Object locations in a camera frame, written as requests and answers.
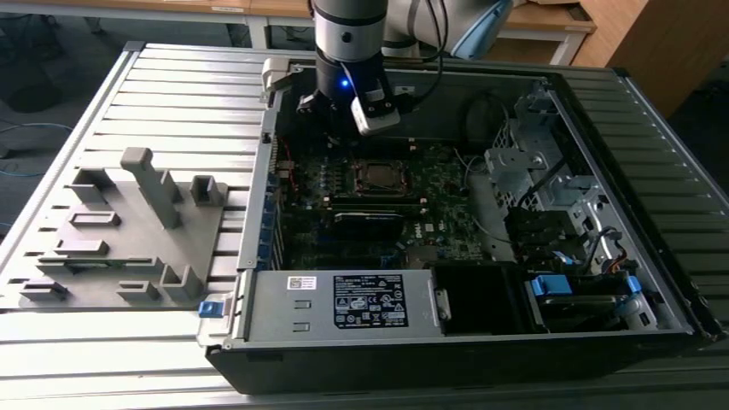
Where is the silver CPU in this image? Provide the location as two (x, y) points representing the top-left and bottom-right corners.
(364, 164), (401, 188)

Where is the metal socket cover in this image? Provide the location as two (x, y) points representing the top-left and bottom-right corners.
(350, 158), (412, 196)

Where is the CPU socket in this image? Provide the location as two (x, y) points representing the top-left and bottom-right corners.
(349, 157), (414, 197)

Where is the metal drive cage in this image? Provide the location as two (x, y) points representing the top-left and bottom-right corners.
(482, 79), (614, 266)

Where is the wooden desk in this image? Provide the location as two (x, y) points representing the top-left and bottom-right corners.
(249, 0), (598, 66)
(0, 0), (269, 48)

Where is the green motherboard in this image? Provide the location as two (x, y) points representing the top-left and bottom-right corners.
(277, 143), (502, 272)

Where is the chipset heatsink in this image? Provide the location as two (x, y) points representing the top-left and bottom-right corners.
(406, 245), (441, 264)

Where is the grey parts rack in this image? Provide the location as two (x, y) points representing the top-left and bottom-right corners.
(16, 147), (232, 311)

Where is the wooden cabinet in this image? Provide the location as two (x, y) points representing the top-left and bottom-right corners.
(571, 0), (729, 119)

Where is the silver power supply unit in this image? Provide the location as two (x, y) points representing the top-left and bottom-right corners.
(224, 268), (446, 343)

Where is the blue disk carrier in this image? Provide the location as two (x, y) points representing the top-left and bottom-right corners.
(526, 274), (574, 296)

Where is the green RAM stick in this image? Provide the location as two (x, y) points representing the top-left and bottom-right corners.
(62, 259), (126, 271)

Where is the black PC case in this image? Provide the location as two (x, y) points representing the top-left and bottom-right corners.
(196, 57), (727, 396)

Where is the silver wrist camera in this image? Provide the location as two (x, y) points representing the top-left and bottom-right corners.
(349, 88), (404, 137)
(294, 93), (321, 117)

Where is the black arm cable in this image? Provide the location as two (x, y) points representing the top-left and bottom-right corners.
(412, 0), (446, 108)

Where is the red wire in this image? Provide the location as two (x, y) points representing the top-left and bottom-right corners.
(280, 135), (301, 191)

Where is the blue floor cable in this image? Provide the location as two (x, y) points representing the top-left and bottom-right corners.
(0, 121), (74, 179)

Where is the coloured wire bundle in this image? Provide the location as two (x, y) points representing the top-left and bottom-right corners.
(602, 251), (637, 277)

